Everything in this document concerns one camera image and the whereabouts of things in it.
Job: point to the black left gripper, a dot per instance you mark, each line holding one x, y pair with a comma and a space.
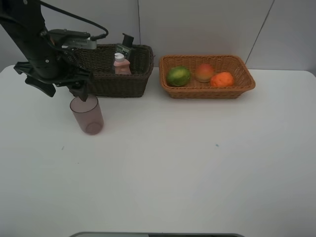
48, 66

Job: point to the translucent pink plastic cup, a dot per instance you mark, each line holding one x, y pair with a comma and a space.
88, 114

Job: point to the pink bottle white cap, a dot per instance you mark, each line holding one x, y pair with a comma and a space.
121, 65

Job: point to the dark green rectangular bottle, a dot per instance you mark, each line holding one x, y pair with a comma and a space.
124, 51

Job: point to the green mango fruit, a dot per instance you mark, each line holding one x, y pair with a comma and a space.
178, 76

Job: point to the red yellow peach fruit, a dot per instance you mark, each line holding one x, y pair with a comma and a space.
204, 72

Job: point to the orange tangerine fruit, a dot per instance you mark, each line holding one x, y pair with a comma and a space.
223, 79

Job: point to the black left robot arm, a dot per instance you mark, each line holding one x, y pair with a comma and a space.
18, 15

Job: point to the dark brown wicker basket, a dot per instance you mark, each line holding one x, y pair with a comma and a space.
105, 83

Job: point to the light orange wicker basket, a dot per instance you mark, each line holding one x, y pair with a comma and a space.
243, 80

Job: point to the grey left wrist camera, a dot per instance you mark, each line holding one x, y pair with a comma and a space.
72, 39

